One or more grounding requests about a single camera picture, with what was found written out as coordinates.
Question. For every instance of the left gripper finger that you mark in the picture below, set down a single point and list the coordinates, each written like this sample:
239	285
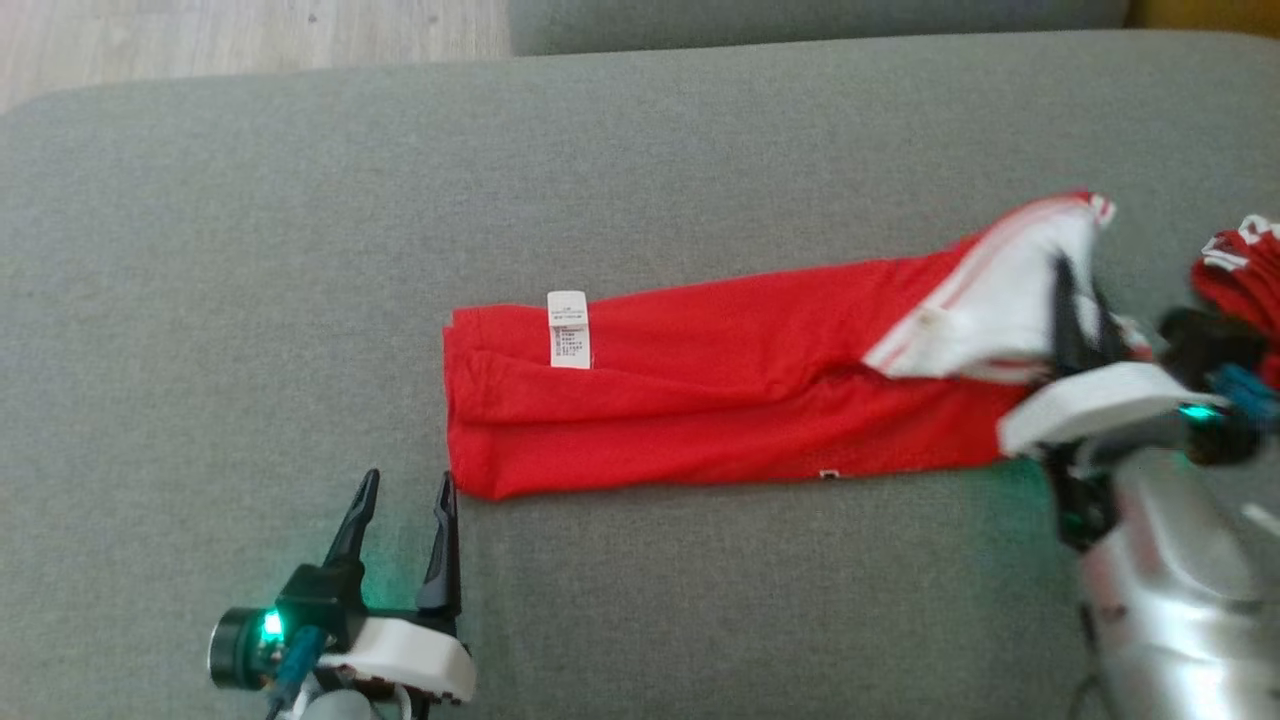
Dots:
355	535
442	560

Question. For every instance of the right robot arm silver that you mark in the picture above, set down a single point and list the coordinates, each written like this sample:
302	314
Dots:
1180	600

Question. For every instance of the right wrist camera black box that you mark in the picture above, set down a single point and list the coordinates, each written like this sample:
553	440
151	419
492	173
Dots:
1200	345

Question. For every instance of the red and white garment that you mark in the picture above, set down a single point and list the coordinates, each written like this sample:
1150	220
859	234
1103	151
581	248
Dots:
1245	290

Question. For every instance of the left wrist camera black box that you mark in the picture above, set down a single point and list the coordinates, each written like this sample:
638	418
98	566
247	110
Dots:
315	600

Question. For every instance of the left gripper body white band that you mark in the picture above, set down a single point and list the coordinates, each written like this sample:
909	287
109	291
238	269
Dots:
420	660

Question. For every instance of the red garment with white sleeve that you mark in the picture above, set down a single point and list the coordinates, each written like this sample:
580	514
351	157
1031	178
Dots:
720	400

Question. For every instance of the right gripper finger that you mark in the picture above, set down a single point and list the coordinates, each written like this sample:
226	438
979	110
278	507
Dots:
1066	320
1105	335

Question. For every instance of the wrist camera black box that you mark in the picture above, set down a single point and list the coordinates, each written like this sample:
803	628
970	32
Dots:
315	600
1200	345

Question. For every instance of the grey fabric sofa seat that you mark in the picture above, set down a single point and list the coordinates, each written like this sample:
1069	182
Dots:
250	300

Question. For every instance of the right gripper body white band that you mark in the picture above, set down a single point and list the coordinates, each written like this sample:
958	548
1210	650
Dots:
1100	405

